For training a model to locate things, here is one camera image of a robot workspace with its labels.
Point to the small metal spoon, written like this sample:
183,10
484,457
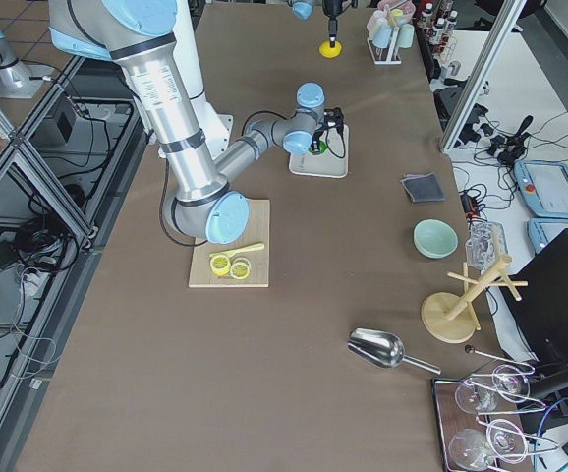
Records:
471,349

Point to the mint green bowl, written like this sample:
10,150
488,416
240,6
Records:
435,239

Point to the grey cloth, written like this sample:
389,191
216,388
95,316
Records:
422,188

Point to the wooden mug tree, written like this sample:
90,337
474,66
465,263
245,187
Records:
452,318

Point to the upper right wine glass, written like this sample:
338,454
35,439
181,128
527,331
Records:
511,383

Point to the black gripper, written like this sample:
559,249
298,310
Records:
331,9
316,138

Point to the wine glass rack tray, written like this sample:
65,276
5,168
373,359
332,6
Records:
450,420

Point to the lower left wine glass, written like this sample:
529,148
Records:
471,451

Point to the steel scoop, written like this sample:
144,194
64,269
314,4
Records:
384,349

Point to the yellow lemon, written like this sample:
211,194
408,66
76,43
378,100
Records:
330,50

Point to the upper blue teach pendant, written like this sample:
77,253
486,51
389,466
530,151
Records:
544,187

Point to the grey green cup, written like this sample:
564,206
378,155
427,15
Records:
405,36

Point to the blue teach pendant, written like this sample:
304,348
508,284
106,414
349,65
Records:
544,187
543,230

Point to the white rabbit tray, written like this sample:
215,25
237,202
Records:
331,164

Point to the yellow cup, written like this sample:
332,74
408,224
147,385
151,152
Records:
398,17

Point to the white wire cup rack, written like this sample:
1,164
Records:
378,56

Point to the light blue cup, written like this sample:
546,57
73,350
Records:
383,37

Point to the lower right wine glass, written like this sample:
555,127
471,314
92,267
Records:
507,441

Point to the bottle rack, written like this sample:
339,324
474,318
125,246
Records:
437,21

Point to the upper lemon slice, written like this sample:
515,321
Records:
219,264

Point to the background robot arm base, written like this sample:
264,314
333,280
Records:
18,79

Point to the upper left wine glass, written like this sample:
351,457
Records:
474,398

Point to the black monitor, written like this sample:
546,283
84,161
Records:
542,314

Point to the aluminium frame post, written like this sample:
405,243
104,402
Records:
502,26

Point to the yellow plastic knife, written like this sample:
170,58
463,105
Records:
245,249

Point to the lower blue teach pendant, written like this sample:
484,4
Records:
543,230

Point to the cream white cup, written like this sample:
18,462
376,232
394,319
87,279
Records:
376,21

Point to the bamboo cutting board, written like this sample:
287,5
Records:
256,231

